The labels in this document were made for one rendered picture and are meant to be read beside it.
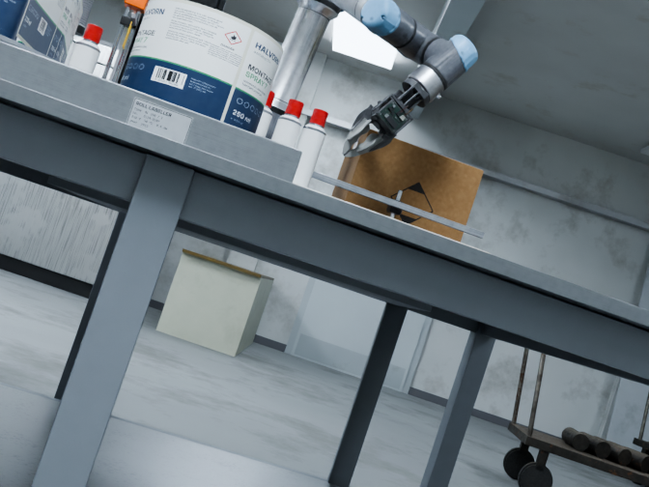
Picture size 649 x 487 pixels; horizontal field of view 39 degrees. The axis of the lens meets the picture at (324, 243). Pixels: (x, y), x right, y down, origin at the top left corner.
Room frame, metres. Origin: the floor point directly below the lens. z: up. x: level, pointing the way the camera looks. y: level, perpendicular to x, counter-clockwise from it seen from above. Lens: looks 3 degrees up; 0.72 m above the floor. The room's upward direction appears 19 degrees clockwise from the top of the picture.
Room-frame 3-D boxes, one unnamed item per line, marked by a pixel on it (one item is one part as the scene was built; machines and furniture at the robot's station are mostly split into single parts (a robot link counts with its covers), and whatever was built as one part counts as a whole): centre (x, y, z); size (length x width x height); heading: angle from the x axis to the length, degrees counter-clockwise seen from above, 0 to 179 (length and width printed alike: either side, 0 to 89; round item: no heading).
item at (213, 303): (8.28, 0.71, 0.34); 2.02 x 0.67 x 0.69; 179
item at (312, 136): (1.93, 0.10, 0.98); 0.05 x 0.05 x 0.20
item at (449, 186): (2.27, -0.14, 0.99); 0.30 x 0.24 x 0.27; 99
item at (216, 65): (1.28, 0.24, 0.95); 0.20 x 0.20 x 0.14
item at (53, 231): (8.66, 2.38, 1.09); 1.70 x 1.30 x 2.18; 89
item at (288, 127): (1.91, 0.15, 0.98); 0.05 x 0.05 x 0.20
